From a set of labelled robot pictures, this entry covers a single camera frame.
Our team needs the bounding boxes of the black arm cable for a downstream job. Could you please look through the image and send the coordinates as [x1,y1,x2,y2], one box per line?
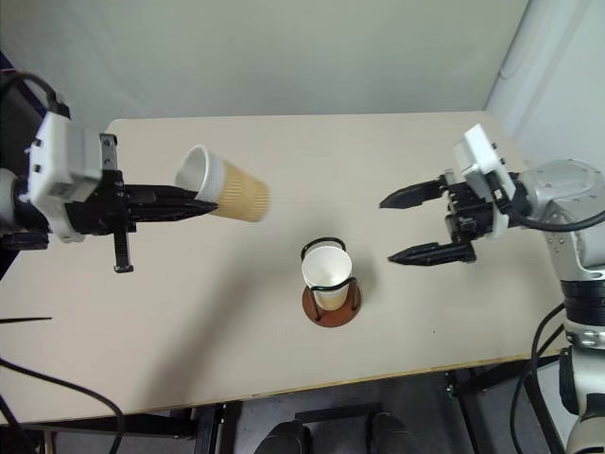
[0,70,72,120]
[505,201,605,454]

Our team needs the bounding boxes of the dark rounded shape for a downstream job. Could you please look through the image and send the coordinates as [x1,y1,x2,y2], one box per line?
[254,419,313,454]

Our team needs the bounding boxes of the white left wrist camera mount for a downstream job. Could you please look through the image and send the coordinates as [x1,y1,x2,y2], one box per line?
[23,111,104,243]

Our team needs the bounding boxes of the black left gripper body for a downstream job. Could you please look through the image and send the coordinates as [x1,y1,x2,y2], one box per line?
[65,133,139,275]

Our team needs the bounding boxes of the black background equipment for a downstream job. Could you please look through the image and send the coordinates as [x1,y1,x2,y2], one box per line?
[0,49,48,283]

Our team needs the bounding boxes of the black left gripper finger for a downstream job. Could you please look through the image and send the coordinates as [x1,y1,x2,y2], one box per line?
[125,200,220,224]
[124,183,201,204]

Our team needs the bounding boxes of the black table frame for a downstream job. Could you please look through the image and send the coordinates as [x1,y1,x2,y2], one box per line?
[0,352,573,454]

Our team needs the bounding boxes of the black wire cup holder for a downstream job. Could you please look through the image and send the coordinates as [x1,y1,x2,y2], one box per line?
[300,235,363,328]

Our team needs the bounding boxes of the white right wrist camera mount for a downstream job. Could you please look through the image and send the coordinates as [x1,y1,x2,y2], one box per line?
[452,123,520,243]

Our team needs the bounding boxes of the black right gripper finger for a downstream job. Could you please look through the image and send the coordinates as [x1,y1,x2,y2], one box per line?
[387,241,476,267]
[378,176,448,211]

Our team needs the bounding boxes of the white paper cup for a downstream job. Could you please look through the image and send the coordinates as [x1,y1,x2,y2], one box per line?
[301,245,354,312]

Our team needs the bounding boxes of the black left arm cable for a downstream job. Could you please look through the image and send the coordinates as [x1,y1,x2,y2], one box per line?
[0,70,72,120]

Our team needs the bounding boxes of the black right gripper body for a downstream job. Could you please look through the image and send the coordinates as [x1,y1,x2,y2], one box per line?
[441,170,496,247]

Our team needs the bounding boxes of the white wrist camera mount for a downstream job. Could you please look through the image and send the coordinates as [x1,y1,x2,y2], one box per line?
[452,123,520,243]
[23,111,104,243]

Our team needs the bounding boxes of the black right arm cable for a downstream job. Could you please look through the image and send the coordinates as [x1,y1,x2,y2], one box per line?
[505,201,605,454]

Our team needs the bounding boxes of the brown ribbed paper cup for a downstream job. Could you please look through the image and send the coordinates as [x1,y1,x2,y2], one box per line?
[174,144,272,224]

